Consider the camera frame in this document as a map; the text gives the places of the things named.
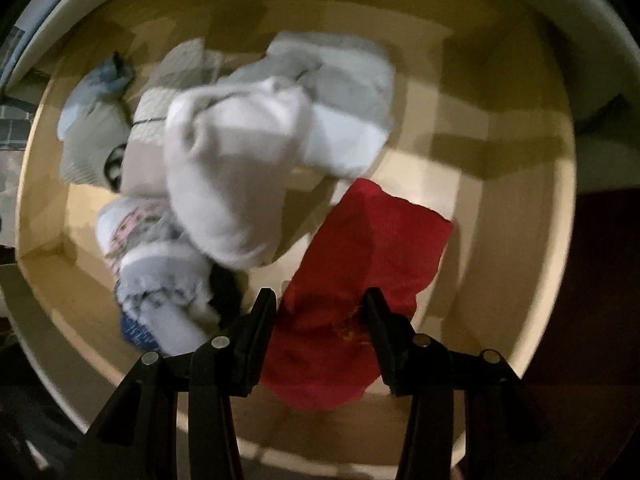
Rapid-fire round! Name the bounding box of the grey nightstand cabinet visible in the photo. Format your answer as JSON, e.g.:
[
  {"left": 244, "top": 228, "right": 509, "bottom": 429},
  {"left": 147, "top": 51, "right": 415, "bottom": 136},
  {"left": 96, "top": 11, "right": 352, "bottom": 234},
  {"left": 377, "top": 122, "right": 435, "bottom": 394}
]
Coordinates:
[{"left": 0, "top": 0, "right": 640, "bottom": 196}]

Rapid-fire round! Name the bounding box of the red underwear roll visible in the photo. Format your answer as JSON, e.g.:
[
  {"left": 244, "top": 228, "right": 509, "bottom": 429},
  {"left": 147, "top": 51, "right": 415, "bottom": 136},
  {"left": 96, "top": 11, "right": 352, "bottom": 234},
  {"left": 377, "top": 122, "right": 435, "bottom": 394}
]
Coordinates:
[{"left": 260, "top": 179, "right": 454, "bottom": 412}]

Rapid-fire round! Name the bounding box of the grey knit roll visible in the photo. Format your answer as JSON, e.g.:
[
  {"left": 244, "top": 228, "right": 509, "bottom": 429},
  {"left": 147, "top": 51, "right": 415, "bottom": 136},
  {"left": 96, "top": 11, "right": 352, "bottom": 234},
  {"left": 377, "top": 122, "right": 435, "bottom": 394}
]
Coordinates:
[{"left": 58, "top": 102, "right": 130, "bottom": 193}]

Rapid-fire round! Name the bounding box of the grey folded roll behind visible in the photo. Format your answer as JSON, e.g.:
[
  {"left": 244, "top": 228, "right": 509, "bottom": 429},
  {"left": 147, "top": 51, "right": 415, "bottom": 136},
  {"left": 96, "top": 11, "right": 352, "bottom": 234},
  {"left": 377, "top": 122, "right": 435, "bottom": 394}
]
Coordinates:
[{"left": 222, "top": 32, "right": 395, "bottom": 180}]

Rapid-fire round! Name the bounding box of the hexagon pattern beige roll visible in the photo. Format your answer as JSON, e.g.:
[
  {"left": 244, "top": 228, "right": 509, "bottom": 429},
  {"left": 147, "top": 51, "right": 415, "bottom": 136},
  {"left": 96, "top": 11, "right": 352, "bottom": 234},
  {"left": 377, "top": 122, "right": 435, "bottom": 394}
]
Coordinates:
[{"left": 119, "top": 38, "right": 224, "bottom": 198}]

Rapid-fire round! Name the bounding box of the grey wooden drawer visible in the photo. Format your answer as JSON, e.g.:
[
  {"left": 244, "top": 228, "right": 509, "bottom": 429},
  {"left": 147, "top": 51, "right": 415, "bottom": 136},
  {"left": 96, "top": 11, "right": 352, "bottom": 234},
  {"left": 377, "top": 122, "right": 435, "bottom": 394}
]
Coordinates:
[{"left": 1, "top": 0, "right": 576, "bottom": 479}]

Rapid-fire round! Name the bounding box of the pink floral white roll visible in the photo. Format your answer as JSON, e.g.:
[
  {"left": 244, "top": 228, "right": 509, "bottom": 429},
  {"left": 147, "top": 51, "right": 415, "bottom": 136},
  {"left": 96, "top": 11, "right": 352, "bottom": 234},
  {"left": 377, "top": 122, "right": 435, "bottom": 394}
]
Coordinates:
[{"left": 96, "top": 197, "right": 219, "bottom": 356}]

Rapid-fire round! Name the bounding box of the light blue underwear roll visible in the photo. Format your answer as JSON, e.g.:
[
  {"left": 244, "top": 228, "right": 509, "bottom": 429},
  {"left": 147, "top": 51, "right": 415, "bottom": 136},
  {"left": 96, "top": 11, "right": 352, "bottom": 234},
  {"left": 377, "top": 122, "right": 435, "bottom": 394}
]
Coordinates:
[{"left": 56, "top": 51, "right": 134, "bottom": 141}]

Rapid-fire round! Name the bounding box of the white fluffy roll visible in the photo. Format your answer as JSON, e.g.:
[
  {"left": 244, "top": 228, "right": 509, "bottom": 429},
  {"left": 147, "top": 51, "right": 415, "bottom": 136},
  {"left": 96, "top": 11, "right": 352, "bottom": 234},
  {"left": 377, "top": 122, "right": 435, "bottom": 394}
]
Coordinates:
[{"left": 164, "top": 77, "right": 312, "bottom": 270}]

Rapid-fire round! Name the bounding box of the navy floral underwear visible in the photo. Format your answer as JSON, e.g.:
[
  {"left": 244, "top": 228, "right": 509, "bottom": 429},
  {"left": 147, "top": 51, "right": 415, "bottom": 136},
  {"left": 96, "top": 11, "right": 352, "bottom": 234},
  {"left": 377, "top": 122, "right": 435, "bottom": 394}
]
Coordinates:
[{"left": 119, "top": 311, "right": 160, "bottom": 352}]

